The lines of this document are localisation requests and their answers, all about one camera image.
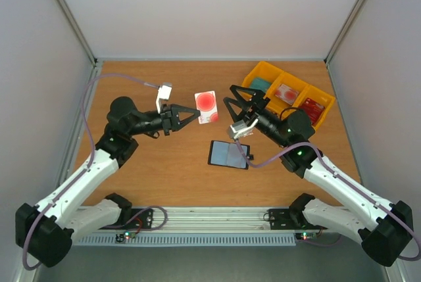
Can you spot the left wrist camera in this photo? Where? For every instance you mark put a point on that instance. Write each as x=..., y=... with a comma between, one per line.
x=163, y=95

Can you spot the yellow bin with circle cards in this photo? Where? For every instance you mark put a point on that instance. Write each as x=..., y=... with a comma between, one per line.
x=294, y=83

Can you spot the green card stack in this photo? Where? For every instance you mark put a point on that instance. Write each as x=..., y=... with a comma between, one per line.
x=260, y=84

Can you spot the grey slotted cable duct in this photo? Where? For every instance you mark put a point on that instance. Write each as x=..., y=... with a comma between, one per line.
x=154, y=240

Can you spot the black card holder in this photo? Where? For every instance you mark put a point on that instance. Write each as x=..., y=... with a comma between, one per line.
x=225, y=154

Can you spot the aluminium rail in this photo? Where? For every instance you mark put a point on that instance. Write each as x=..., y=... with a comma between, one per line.
x=210, y=217
x=74, y=141

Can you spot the circuit board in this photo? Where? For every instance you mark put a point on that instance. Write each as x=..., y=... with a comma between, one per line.
x=304, y=236
x=126, y=236

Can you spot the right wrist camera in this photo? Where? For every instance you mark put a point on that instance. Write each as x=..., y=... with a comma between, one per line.
x=242, y=126

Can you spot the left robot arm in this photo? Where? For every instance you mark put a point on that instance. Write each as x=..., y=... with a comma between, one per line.
x=47, y=230

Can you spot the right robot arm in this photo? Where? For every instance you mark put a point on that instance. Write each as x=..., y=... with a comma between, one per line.
x=382, y=228

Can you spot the yellow bin with red cards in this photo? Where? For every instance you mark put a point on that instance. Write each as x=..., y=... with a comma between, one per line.
x=319, y=96

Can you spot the red circle card stack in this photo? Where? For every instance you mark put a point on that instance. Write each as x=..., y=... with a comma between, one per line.
x=286, y=94

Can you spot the right circuit board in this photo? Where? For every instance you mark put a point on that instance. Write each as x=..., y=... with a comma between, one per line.
x=304, y=236

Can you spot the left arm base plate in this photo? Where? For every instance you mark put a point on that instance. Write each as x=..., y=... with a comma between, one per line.
x=134, y=219

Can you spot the yellow bin with green cards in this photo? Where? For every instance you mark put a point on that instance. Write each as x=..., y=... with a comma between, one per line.
x=264, y=76

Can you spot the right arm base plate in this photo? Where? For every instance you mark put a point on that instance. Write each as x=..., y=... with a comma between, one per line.
x=285, y=219

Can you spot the left circuit board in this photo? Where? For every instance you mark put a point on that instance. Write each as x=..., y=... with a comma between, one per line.
x=126, y=236

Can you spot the left aluminium rail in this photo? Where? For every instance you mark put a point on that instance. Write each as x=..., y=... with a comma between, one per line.
x=74, y=141

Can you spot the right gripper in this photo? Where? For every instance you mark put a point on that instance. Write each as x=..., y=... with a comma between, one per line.
x=252, y=109

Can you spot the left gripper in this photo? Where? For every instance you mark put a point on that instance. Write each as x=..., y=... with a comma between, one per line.
x=170, y=117

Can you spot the front aluminium rail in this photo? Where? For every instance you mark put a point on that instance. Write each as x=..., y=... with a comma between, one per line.
x=210, y=217

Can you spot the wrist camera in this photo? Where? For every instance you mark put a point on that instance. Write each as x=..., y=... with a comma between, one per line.
x=163, y=95
x=242, y=126

